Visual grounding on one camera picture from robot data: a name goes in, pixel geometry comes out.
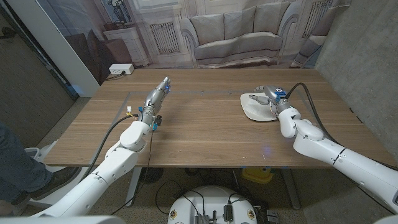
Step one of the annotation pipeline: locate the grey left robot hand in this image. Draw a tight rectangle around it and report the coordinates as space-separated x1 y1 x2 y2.
139 76 172 127

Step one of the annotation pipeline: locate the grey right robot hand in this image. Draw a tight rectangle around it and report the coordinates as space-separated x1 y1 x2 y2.
248 85 295 116

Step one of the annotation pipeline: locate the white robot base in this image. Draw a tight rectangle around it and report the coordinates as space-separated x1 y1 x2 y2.
167 185 258 224

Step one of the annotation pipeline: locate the white square paper plate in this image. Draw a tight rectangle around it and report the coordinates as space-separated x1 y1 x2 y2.
239 92 279 122

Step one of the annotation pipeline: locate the white power strip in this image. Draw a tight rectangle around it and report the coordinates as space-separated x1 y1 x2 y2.
108 63 135 75

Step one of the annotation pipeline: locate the printed living room backdrop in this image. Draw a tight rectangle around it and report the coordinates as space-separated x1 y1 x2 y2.
35 0 352 86

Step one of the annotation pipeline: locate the black round fan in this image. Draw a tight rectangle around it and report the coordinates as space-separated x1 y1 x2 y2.
139 167 164 185

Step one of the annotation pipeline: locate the yellow object under table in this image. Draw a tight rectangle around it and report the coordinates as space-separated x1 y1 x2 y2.
241 167 274 184

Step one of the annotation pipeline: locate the white table leg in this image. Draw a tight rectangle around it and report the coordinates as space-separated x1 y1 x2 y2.
124 167 143 208
281 167 302 210

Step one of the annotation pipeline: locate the dark brown shoe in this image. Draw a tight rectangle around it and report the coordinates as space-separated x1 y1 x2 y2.
12 166 82 205

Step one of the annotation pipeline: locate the white plastic floor base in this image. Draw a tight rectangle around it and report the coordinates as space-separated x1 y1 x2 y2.
24 139 66 174

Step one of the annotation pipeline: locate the white robot chest shell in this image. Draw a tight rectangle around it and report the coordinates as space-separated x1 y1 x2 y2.
0 215 125 224

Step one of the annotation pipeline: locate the person's leg in jeans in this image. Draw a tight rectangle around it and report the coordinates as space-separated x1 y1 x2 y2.
0 121 53 203

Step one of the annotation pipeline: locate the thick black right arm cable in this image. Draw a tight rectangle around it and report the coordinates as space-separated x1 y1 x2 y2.
285 82 398 172

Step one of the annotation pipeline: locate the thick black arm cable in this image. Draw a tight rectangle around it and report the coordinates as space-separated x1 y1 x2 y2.
285 82 398 172
81 114 141 181

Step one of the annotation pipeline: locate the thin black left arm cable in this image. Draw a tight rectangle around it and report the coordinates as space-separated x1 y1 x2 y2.
111 130 155 215

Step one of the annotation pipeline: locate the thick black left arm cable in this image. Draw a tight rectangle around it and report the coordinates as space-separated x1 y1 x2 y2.
81 114 141 181

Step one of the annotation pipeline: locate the black floor cable loop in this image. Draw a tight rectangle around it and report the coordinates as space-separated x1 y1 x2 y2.
154 179 206 216

